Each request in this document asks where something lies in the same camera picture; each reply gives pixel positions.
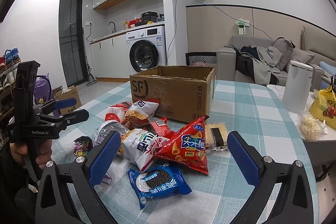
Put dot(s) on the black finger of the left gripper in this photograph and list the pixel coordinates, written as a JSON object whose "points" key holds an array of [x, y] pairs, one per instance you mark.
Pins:
{"points": [[76, 116]]}

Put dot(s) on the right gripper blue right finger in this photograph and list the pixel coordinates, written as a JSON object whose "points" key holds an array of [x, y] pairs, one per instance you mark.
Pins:
{"points": [[294, 201]]}

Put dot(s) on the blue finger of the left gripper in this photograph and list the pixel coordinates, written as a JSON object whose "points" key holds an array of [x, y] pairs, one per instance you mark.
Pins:
{"points": [[66, 103]]}

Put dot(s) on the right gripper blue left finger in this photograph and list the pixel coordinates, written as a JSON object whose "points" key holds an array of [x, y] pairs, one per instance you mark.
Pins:
{"points": [[54, 201]]}

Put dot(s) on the small purple candy packet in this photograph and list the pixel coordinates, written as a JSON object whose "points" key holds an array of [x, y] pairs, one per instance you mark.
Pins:
{"points": [[82, 146]]}

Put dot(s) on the silver purple snack bag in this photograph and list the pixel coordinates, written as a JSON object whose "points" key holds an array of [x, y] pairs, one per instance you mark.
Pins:
{"points": [[104, 129]]}

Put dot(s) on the small noodle snack bag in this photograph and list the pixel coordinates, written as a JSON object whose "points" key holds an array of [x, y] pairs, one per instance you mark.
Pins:
{"points": [[139, 114]]}

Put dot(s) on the white red noodle snack bag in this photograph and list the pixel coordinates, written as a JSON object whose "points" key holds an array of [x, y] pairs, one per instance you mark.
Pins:
{"points": [[139, 146]]}

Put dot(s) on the small red snack packet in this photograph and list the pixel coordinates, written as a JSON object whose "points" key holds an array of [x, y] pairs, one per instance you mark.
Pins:
{"points": [[161, 128]]}

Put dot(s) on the clear pack sandwich crackers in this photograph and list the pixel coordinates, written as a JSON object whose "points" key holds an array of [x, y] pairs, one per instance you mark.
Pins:
{"points": [[216, 137]]}

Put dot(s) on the blue oreo cookie packet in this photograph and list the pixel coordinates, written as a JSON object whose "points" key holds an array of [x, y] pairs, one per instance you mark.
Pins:
{"points": [[160, 182]]}

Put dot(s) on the red triangular crisp bag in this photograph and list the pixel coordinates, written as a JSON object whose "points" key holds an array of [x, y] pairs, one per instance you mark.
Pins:
{"points": [[188, 146]]}

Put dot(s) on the red white snack packet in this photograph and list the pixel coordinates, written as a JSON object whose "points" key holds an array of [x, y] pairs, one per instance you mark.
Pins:
{"points": [[117, 112]]}

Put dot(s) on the person's left hand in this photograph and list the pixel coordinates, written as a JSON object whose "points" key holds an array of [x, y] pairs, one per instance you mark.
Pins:
{"points": [[18, 152]]}

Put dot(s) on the small cardboard box on floor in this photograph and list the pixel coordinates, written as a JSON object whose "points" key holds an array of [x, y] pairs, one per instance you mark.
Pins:
{"points": [[65, 93]]}

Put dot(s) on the purple bag on floor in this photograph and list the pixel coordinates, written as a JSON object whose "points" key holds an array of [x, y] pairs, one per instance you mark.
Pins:
{"points": [[43, 89]]}

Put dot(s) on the shoe rack with shoes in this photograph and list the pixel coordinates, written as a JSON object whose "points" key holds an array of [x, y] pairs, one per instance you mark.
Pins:
{"points": [[9, 65]]}

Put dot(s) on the black glass door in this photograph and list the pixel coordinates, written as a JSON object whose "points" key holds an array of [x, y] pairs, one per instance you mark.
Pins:
{"points": [[71, 42]]}

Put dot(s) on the clear bag of food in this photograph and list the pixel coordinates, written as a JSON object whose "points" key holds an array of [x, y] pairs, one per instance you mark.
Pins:
{"points": [[312, 128]]}

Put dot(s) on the kitchen faucet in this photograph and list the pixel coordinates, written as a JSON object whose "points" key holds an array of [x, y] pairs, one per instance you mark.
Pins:
{"points": [[112, 27]]}

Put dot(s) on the yellow plastic bag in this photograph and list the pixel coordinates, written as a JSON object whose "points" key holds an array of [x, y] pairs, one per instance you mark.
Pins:
{"points": [[324, 107]]}

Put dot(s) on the white front-load washing machine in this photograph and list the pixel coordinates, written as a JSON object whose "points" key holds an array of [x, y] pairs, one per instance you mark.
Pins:
{"points": [[147, 48]]}

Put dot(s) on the white cylindrical kettle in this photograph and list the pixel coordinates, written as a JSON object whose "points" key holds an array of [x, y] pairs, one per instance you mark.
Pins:
{"points": [[297, 86]]}

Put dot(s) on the SF Express cardboard box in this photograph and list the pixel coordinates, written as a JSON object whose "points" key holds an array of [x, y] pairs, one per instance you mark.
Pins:
{"points": [[184, 93]]}

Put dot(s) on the pink cloth on chair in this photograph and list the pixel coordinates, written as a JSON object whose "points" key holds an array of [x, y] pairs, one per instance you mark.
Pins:
{"points": [[200, 64]]}

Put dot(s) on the pile of grey clothes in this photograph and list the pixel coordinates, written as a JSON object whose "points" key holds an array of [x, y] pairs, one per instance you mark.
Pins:
{"points": [[258, 63]]}

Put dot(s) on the black patterned chair back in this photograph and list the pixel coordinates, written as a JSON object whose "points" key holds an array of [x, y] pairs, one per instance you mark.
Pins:
{"points": [[208, 59]]}

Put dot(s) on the grey sofa cushion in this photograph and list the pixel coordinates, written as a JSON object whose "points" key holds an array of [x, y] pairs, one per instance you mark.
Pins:
{"points": [[286, 47]]}

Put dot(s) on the grey sofa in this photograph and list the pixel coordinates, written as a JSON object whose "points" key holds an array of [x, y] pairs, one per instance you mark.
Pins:
{"points": [[316, 48]]}

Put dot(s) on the wall socket with green plug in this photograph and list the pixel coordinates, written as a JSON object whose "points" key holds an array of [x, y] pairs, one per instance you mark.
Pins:
{"points": [[242, 25]]}

